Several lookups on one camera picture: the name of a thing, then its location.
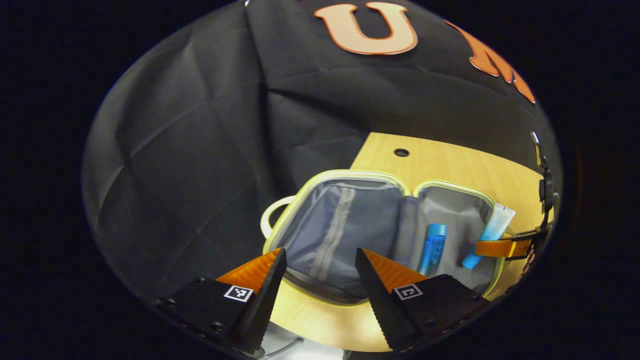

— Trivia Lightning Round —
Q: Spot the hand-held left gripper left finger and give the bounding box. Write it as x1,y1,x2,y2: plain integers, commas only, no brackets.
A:
155,247,288,354

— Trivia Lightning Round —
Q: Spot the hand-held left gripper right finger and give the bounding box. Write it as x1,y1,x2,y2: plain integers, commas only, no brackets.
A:
355,247,493,353

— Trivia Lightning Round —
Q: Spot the white blue squeeze tube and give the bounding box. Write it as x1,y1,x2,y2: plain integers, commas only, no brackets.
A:
461,203,516,271

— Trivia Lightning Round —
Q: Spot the blue capped bottle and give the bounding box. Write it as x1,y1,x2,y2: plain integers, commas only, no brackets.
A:
417,223,448,277

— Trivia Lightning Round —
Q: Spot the cream yellow small suitcase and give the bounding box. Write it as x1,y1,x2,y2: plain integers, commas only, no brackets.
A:
260,169,516,307

